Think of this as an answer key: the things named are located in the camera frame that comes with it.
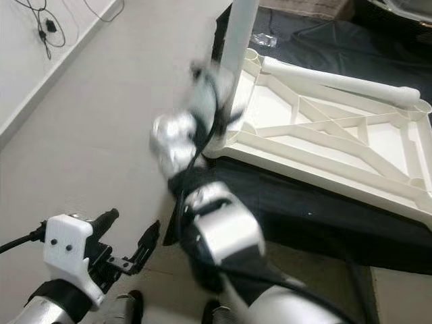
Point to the clear plastic storage box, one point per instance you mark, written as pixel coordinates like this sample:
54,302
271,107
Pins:
401,5

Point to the white plastic children table top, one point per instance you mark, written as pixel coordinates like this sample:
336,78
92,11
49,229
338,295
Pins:
378,182

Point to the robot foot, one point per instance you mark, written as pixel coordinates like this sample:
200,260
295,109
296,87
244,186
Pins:
123,309
219,313

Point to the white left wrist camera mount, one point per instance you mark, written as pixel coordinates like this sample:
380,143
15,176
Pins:
66,246

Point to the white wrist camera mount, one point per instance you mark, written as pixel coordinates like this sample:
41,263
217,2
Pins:
66,246
209,94

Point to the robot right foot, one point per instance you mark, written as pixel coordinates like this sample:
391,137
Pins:
219,313

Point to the black tablecloth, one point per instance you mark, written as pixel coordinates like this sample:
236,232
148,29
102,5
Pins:
310,216

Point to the clear tape strip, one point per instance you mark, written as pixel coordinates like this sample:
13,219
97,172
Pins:
263,39

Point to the beige low platform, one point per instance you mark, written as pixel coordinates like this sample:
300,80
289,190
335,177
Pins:
304,7

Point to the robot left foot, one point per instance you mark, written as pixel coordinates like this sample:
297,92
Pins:
123,309

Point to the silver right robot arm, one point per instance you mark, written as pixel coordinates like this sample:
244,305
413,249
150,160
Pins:
233,236

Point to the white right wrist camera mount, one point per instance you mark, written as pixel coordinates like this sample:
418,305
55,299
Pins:
209,94

